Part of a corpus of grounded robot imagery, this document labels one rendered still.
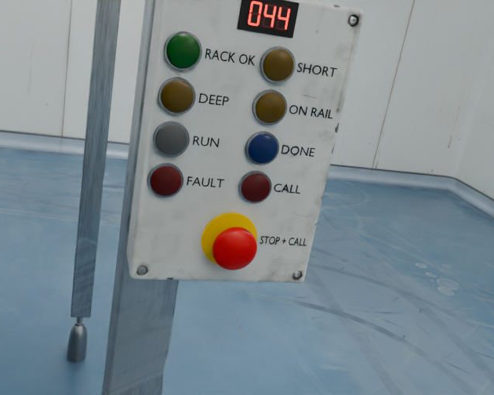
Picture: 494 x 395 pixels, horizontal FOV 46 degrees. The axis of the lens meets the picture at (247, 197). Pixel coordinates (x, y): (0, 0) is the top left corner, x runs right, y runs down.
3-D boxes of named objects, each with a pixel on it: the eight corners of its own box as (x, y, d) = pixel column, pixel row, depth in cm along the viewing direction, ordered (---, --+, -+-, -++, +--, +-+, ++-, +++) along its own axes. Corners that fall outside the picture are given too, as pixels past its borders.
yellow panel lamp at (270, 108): (284, 126, 50) (290, 95, 49) (253, 123, 49) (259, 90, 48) (281, 124, 50) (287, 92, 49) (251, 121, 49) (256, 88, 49)
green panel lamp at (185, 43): (198, 71, 46) (204, 36, 45) (164, 67, 45) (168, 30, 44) (197, 70, 47) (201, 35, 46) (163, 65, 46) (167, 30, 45)
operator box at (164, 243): (304, 284, 57) (366, 10, 49) (129, 280, 52) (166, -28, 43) (284, 257, 62) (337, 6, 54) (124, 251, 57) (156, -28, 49)
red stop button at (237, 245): (255, 274, 51) (263, 233, 50) (211, 273, 50) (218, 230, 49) (241, 251, 56) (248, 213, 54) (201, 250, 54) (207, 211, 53)
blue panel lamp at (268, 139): (276, 166, 51) (282, 135, 50) (246, 164, 50) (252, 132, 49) (273, 164, 51) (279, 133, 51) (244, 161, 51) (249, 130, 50)
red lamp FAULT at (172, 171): (180, 199, 49) (185, 168, 49) (148, 197, 49) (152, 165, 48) (179, 195, 50) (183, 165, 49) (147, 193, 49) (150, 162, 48)
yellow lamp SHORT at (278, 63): (292, 85, 48) (299, 51, 48) (261, 80, 48) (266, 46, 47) (288, 83, 49) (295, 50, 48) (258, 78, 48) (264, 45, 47)
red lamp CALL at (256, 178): (268, 204, 52) (274, 175, 51) (239, 203, 51) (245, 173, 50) (266, 201, 53) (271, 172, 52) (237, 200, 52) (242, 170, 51)
